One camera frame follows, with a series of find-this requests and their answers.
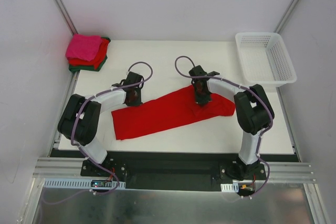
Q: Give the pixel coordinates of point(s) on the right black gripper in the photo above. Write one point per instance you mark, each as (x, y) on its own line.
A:
(201, 98)

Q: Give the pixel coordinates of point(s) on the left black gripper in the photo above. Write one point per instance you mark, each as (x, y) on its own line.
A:
(134, 99)

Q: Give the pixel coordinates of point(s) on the red t shirt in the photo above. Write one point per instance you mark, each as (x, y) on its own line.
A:
(99, 58)
(172, 110)

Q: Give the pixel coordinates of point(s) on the white plastic basket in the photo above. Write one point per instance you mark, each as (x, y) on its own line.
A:
(264, 59)

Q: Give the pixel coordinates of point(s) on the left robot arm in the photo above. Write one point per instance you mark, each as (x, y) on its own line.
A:
(80, 118)

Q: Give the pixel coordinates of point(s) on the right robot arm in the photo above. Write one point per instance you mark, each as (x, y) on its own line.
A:
(253, 110)

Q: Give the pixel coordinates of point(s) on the folded red t shirt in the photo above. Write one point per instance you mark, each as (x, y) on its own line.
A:
(99, 58)

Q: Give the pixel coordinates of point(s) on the folded green t shirt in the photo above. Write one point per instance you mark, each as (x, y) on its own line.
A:
(74, 69)

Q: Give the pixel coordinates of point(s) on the folded pink t shirt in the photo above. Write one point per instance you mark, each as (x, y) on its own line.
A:
(83, 47)

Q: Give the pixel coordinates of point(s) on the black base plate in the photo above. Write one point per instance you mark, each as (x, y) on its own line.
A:
(175, 171)

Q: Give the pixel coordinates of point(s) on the right grey cable duct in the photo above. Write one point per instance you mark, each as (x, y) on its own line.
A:
(230, 188)

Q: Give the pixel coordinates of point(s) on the grey cable duct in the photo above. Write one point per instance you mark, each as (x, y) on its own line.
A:
(230, 188)
(97, 184)

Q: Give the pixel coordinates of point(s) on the left grey cable duct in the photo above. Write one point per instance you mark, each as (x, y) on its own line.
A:
(97, 184)

